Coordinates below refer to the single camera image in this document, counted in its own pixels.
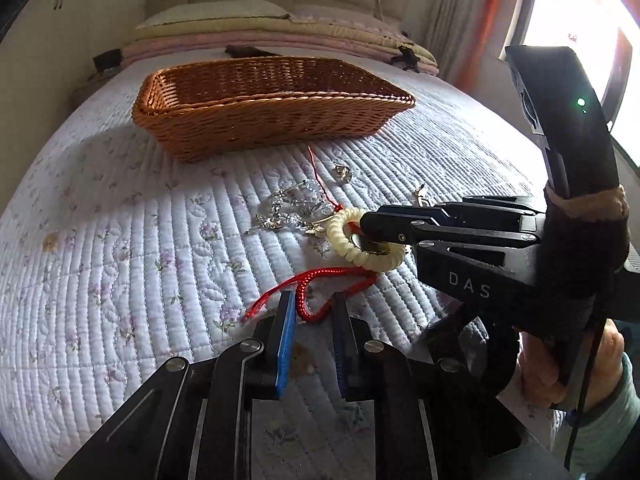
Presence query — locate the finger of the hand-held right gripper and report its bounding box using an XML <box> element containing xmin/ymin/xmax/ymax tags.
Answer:
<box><xmin>432</xmin><ymin>197</ymin><xmax>544</xmax><ymax>221</ymax></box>
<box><xmin>360</xmin><ymin>205</ymin><xmax>542</xmax><ymax>257</ymax></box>

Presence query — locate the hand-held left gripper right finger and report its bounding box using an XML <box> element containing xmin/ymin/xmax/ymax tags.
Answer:
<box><xmin>330</xmin><ymin>292</ymin><xmax>522</xmax><ymax>480</ymax></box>

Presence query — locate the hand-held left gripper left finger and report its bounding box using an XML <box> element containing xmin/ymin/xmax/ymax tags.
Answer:
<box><xmin>55</xmin><ymin>290</ymin><xmax>298</xmax><ymax>480</ymax></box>

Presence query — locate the ivory beaded bracelet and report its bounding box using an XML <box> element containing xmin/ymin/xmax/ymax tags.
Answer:
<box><xmin>327</xmin><ymin>207</ymin><xmax>407</xmax><ymax>274</ymax></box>

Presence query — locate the thick red cord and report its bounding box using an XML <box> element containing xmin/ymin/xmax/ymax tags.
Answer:
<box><xmin>244</xmin><ymin>266</ymin><xmax>377</xmax><ymax>324</ymax></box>

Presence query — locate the brown wicker basket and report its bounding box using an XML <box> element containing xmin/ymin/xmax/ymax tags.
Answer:
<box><xmin>131</xmin><ymin>56</ymin><xmax>417</xmax><ymax>163</ymax></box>

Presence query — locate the person's right forearm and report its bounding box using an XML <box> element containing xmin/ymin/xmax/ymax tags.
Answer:
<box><xmin>550</xmin><ymin>352</ymin><xmax>640</xmax><ymax>480</ymax></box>

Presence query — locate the clear crystal bead jewelry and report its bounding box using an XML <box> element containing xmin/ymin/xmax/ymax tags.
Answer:
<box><xmin>244</xmin><ymin>176</ymin><xmax>342</xmax><ymax>237</ymax></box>

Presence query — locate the person's right hand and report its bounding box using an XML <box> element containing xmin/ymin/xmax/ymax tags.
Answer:
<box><xmin>517</xmin><ymin>317</ymin><xmax>627</xmax><ymax>412</ymax></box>

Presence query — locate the dark cloth wrap tan trim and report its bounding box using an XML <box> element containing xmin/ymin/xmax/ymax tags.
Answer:
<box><xmin>542</xmin><ymin>184</ymin><xmax>632</xmax><ymax>313</ymax></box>

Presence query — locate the window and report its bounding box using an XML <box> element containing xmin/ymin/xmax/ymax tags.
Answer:
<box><xmin>500</xmin><ymin>0</ymin><xmax>640</xmax><ymax>171</ymax></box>

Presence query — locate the orange curtain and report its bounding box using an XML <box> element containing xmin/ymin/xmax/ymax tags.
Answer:
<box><xmin>470</xmin><ymin>0</ymin><xmax>532</xmax><ymax>61</ymax></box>

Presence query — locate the grey curtain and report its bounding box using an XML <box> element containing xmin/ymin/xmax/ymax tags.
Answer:
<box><xmin>424</xmin><ymin>0</ymin><xmax>501</xmax><ymax>88</ymax></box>

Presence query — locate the dark brown object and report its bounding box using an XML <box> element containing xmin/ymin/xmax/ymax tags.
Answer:
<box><xmin>391</xmin><ymin>44</ymin><xmax>422</xmax><ymax>74</ymax></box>
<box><xmin>224</xmin><ymin>44</ymin><xmax>283</xmax><ymax>59</ymax></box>
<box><xmin>93</xmin><ymin>49</ymin><xmax>124</xmax><ymax>72</ymax></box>

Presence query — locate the white quilted floral bedspread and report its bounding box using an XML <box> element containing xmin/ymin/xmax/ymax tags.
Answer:
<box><xmin>0</xmin><ymin>45</ymin><xmax>568</xmax><ymax>480</ymax></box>

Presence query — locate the lilac striped pillow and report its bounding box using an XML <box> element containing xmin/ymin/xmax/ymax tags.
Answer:
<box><xmin>287</xmin><ymin>12</ymin><xmax>403</xmax><ymax>37</ymax></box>

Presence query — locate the folded beige quilt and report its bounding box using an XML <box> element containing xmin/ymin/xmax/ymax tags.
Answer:
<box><xmin>134</xmin><ymin>19</ymin><xmax>432</xmax><ymax>63</ymax></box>

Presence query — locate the folded pink quilt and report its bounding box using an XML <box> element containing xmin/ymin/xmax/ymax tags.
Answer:
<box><xmin>121</xmin><ymin>34</ymin><xmax>441</xmax><ymax>79</ymax></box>

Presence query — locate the cream floral pillow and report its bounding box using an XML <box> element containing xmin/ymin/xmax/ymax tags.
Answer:
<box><xmin>136</xmin><ymin>0</ymin><xmax>292</xmax><ymax>30</ymax></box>

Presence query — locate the white wardrobe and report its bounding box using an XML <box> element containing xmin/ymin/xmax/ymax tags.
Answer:
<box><xmin>0</xmin><ymin>0</ymin><xmax>151</xmax><ymax>81</ymax></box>

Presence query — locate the thin red string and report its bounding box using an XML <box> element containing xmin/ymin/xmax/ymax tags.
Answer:
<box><xmin>306</xmin><ymin>144</ymin><xmax>347</xmax><ymax>212</ymax></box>

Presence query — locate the black cable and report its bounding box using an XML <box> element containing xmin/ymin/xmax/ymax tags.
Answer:
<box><xmin>562</xmin><ymin>317</ymin><xmax>607</xmax><ymax>468</ymax></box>

